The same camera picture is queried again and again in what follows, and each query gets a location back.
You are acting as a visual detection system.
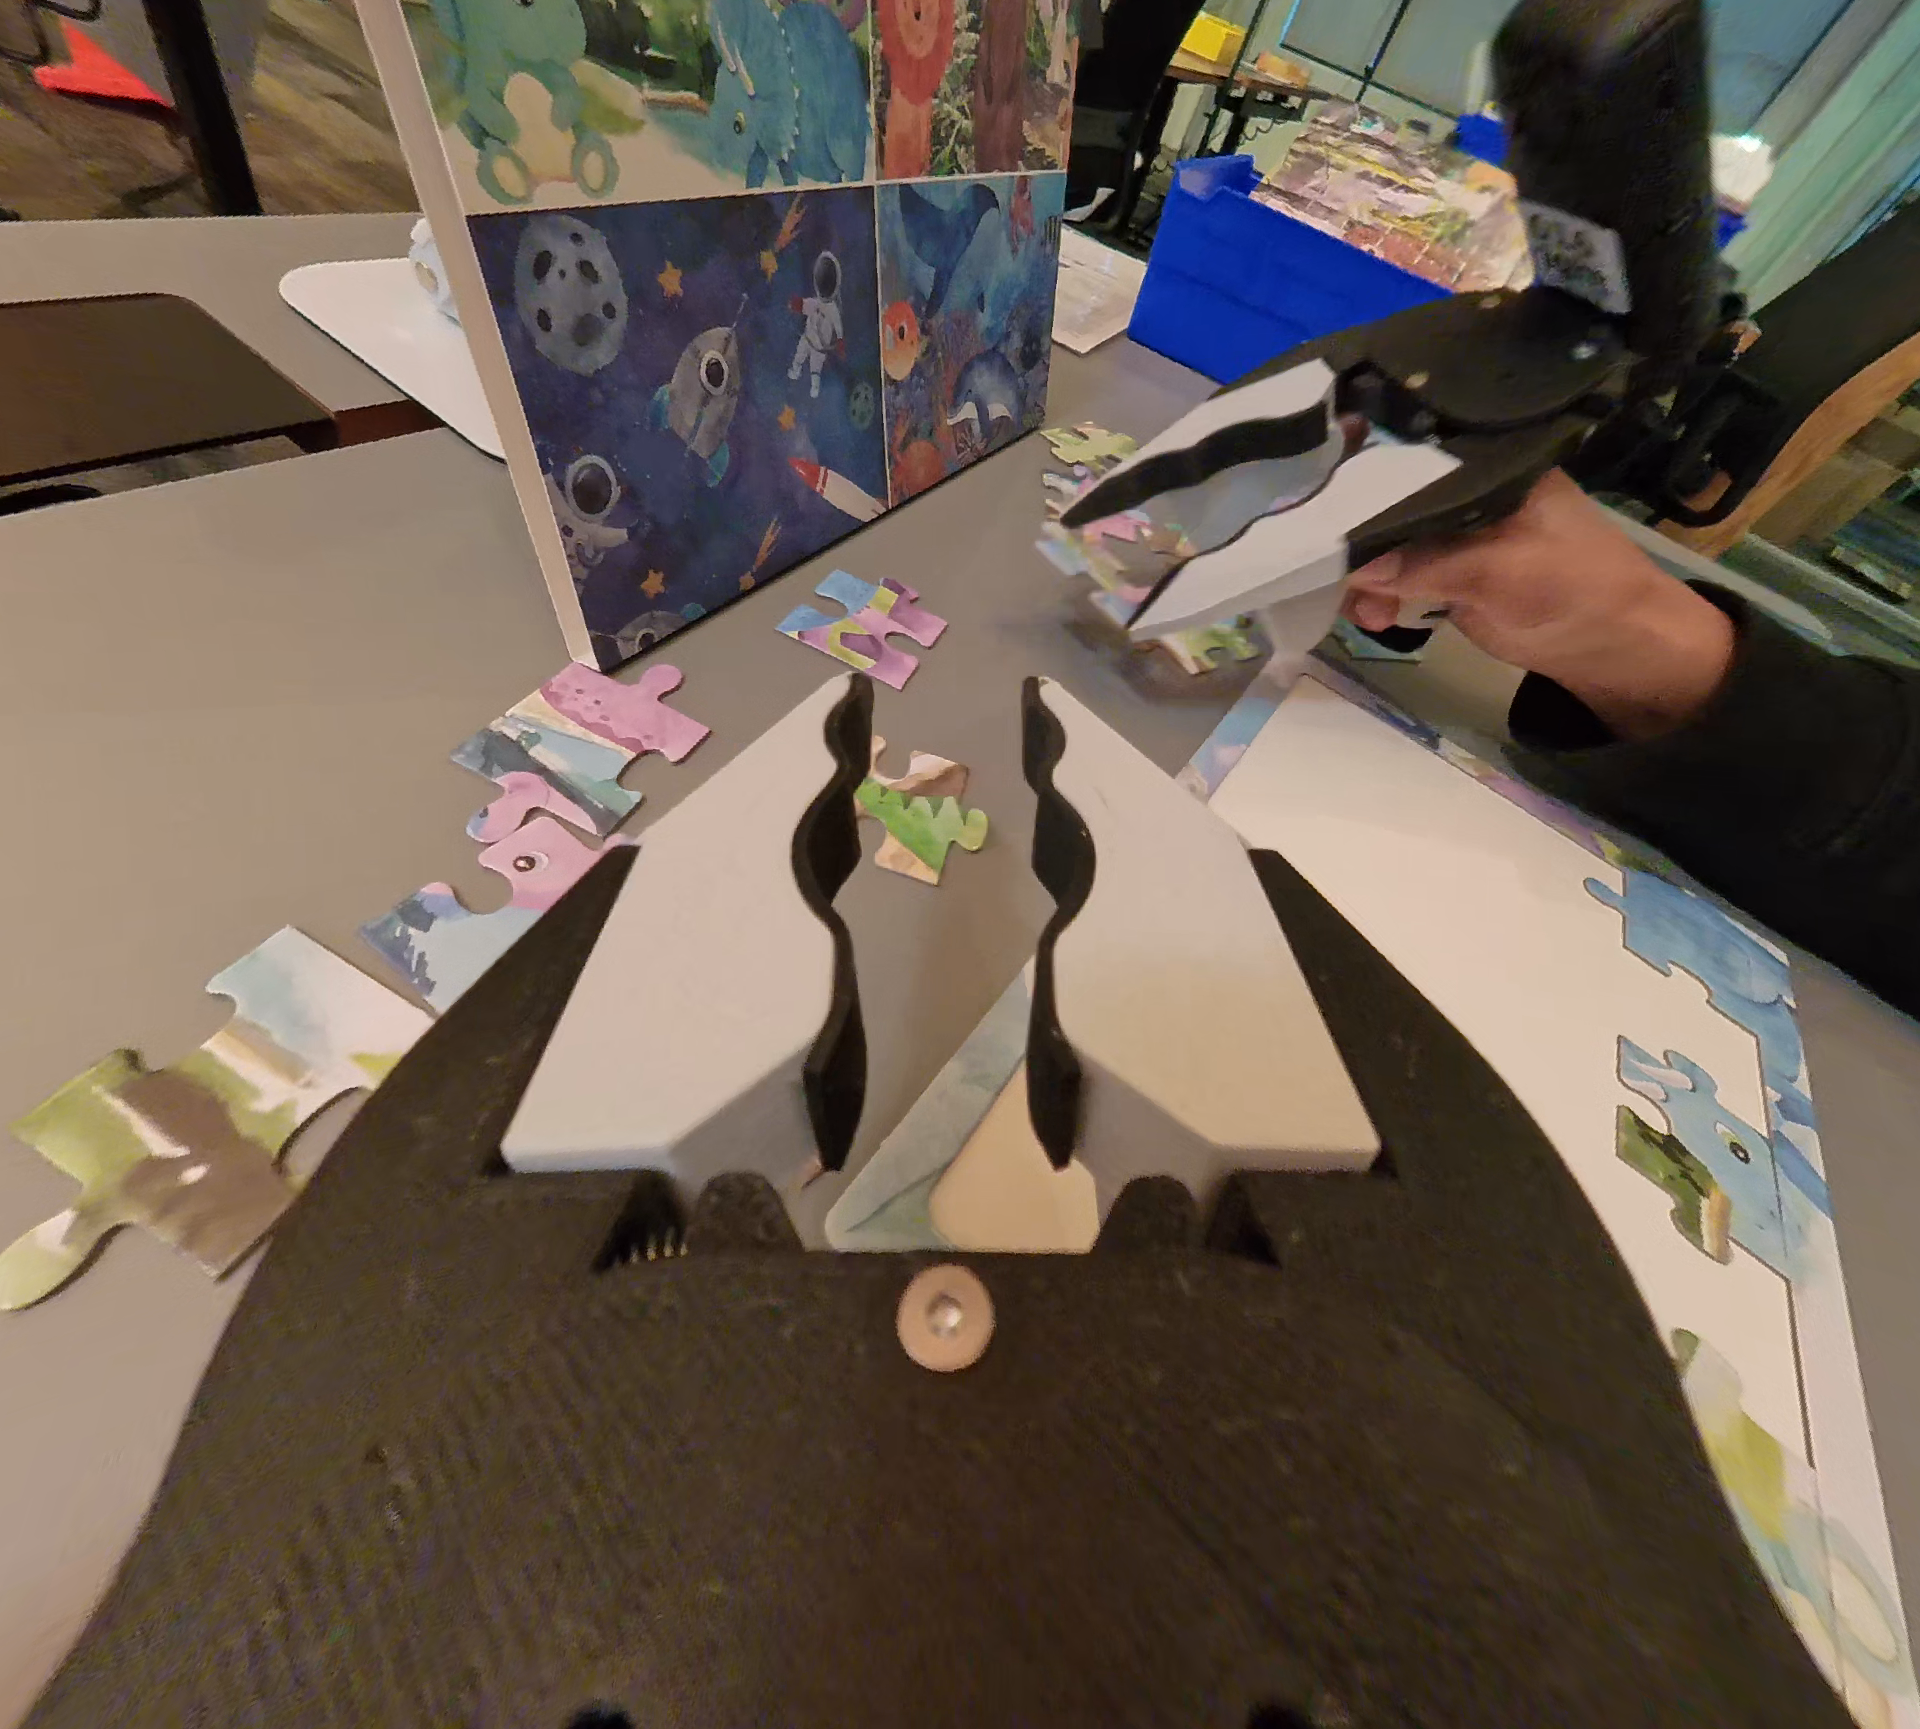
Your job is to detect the laminated instruction sheet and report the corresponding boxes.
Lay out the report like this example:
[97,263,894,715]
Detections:
[1050,226,1158,354]

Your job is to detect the blue plastic bin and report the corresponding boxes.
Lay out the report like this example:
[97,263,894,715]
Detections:
[1128,155,1463,388]

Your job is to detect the joined green dinosaur puzzle pieces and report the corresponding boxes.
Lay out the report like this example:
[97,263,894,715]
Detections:
[1671,1331,1920,1729]

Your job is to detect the jigsaw puzzle pieces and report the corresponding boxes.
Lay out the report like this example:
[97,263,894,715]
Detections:
[0,423,1277,1310]

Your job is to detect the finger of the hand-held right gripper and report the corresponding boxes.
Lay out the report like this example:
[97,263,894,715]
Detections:
[1055,359,1370,547]
[1124,445,1467,642]

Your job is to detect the black office chair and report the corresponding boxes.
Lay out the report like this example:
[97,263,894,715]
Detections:
[1071,0,1239,238]

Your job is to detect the person's right forearm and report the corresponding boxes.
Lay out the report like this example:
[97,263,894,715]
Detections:
[1505,580,1920,1011]

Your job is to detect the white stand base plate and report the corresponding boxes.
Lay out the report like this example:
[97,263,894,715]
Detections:
[279,220,511,458]

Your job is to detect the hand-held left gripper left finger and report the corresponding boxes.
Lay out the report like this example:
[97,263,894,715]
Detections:
[498,669,876,1212]

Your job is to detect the pink spotted back puzzle piece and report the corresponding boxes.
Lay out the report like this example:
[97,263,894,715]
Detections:
[449,664,709,847]

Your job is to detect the wooden office desk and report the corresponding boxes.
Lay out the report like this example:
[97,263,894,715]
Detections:
[1162,56,1330,155]

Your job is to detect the blue triceratops body puzzle piece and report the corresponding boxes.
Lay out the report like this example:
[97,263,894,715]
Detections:
[1586,858,1802,1057]

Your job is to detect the pink dinosaur head puzzle piece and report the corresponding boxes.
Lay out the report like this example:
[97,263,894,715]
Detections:
[359,777,639,1011]

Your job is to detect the person's right hand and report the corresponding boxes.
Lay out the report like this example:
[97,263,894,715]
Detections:
[1337,467,1746,744]

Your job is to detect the animal picture board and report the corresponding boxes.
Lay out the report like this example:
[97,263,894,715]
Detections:
[292,0,1104,671]

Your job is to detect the blue triceratops face puzzle piece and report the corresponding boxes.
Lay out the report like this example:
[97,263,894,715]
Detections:
[1612,1039,1824,1288]

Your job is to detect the forest picture puzzle board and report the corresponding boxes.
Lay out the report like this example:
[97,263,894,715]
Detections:
[1252,99,1531,289]

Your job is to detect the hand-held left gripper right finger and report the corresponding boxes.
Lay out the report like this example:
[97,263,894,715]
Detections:
[1020,675,1381,1212]

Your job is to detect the white puzzle tray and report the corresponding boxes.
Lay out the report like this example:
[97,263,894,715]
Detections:
[824,669,1920,1729]

